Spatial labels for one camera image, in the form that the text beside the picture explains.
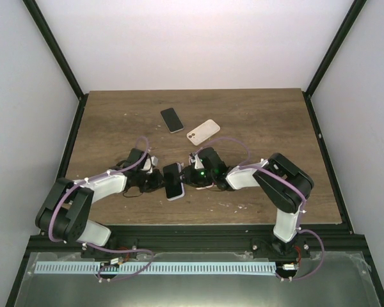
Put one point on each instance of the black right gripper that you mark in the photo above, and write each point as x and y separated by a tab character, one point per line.
189	178

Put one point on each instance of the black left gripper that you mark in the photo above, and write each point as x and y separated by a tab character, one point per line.
157	184

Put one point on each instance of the lilac phone case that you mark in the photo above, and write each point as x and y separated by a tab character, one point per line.
181	192

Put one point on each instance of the purple-edged black smartphone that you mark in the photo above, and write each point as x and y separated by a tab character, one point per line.
173	180

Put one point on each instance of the cream phone case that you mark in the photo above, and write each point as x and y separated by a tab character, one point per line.
203	132

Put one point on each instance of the silver-edged black smartphone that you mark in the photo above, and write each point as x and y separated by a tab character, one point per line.
172	120

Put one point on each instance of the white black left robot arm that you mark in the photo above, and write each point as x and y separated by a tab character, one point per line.
65	212

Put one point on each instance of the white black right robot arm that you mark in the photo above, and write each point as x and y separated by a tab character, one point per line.
286	185

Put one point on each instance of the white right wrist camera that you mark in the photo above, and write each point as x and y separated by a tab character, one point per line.
195	161

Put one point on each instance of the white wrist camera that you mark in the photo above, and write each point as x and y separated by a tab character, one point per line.
195	161
150	164

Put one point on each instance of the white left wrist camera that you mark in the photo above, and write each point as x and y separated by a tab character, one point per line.
150	164

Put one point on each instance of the black left side rail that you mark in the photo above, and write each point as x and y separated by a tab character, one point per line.
60	166

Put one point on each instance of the black front frame rail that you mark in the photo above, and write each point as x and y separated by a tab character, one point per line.
255	238

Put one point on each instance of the black right side rail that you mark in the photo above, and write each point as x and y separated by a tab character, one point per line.
345	224

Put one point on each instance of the light blue slotted cable duct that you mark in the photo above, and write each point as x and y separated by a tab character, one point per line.
159	268

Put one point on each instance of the black frame post left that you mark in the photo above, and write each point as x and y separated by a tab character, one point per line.
45	31

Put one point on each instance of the black frame post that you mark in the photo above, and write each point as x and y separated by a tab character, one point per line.
340	36
45	31

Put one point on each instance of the black frame post right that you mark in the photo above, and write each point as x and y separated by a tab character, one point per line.
340	36

